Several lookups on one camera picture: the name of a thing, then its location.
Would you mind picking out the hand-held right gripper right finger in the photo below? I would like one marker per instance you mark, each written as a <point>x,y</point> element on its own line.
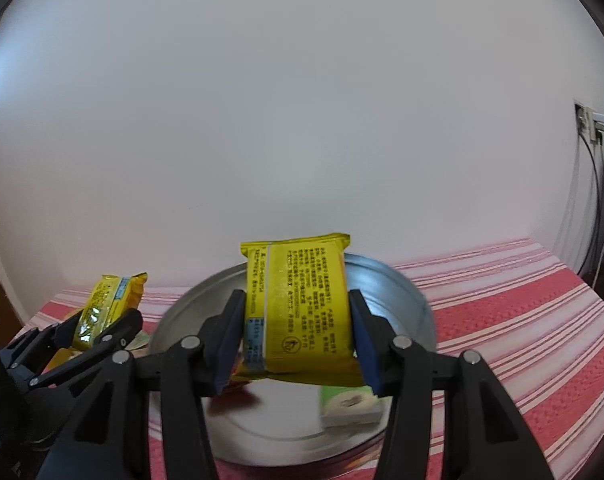
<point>366,352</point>

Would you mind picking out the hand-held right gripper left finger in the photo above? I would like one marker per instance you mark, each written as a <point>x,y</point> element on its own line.
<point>228,347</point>

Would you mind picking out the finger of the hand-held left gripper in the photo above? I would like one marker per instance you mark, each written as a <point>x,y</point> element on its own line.
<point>124,327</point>
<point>57,335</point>

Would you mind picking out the yellow snack packet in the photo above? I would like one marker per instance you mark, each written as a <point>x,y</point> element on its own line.
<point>302,305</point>
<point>104,305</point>

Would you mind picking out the round metal bowl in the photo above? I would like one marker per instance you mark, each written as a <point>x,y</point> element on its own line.
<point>402,300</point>

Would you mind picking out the green tissue pack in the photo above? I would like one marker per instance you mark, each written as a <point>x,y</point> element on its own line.
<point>139,342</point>
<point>349,405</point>

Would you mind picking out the red snack packet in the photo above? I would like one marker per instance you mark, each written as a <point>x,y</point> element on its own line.
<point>232,402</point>

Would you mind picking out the red white striped cloth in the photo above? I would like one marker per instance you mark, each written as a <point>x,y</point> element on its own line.
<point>507,320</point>

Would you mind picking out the white wall socket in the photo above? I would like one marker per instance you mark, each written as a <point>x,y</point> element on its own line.
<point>584,120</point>

